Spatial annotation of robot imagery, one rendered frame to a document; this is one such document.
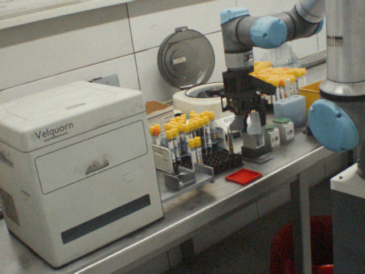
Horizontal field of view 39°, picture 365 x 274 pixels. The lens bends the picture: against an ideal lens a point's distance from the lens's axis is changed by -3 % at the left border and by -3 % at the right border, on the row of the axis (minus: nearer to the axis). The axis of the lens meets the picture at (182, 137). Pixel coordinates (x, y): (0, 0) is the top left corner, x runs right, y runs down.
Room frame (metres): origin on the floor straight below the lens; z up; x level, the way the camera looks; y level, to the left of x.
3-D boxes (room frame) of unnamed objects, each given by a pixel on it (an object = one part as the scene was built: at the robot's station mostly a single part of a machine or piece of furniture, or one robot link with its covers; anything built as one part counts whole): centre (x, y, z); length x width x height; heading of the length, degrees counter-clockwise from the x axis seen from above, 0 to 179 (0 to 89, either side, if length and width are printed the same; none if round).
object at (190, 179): (1.14, 0.04, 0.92); 0.21 x 0.07 x 0.05; 127
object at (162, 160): (1.42, -0.01, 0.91); 0.20 x 0.10 x 0.07; 127
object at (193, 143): (1.31, -0.06, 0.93); 0.17 x 0.09 x 0.11; 117
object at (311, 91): (1.62, -0.49, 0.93); 0.13 x 0.13 x 0.10; 33
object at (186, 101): (1.68, -0.14, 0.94); 0.30 x 0.24 x 0.12; 28
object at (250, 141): (1.35, -0.19, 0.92); 0.05 x 0.04 x 0.06; 37
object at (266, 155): (1.35, -0.19, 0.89); 0.09 x 0.05 x 0.04; 37
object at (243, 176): (1.22, -0.14, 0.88); 0.07 x 0.07 x 0.01; 37
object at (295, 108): (1.53, -0.34, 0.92); 0.10 x 0.07 x 0.10; 122
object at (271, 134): (1.40, -0.24, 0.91); 0.05 x 0.04 x 0.07; 37
